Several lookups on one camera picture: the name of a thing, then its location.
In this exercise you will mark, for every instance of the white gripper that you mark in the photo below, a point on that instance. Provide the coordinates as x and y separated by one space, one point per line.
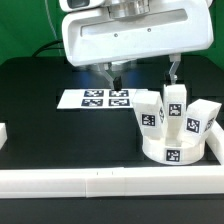
103 31

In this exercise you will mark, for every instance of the white round stool seat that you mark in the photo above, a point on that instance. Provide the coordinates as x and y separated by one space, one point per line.
172 154

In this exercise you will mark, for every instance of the white marker tag sheet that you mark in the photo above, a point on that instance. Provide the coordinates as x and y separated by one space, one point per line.
96 99

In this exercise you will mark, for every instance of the white U-shaped fence frame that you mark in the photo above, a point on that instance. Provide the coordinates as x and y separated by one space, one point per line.
103 182

